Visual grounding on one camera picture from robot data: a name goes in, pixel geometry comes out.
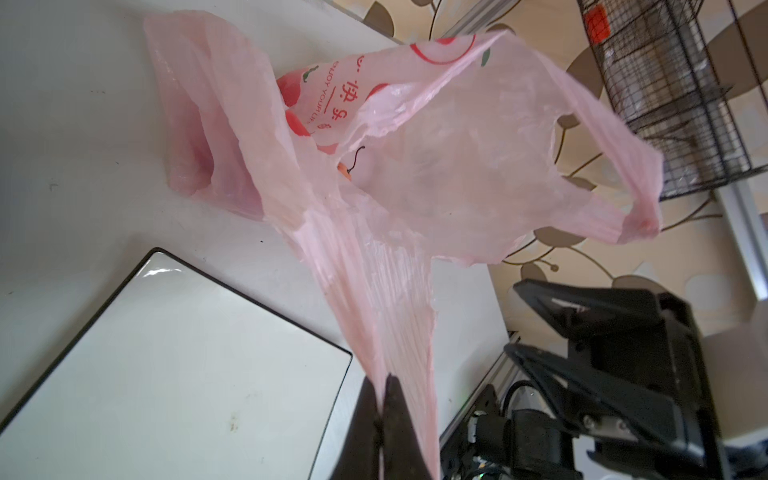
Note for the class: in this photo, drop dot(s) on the pink plastic bag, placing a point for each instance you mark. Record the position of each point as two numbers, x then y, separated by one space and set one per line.
374 165

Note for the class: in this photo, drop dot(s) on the black wire side basket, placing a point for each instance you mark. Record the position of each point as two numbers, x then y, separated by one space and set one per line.
689 78

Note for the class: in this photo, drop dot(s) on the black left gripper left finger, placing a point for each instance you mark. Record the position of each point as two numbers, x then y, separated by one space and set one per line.
359 456

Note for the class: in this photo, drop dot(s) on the aluminium frame post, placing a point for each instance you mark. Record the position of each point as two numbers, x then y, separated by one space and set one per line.
740 212

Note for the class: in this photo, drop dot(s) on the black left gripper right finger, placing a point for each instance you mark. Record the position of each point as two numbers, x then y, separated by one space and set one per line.
402 455

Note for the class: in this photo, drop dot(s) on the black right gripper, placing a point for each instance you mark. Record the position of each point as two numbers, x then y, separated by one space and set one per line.
634 379

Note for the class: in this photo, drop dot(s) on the white square board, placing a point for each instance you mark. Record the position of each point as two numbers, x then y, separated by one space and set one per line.
178 377

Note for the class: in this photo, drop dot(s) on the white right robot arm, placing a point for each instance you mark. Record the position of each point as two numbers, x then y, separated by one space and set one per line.
495 439

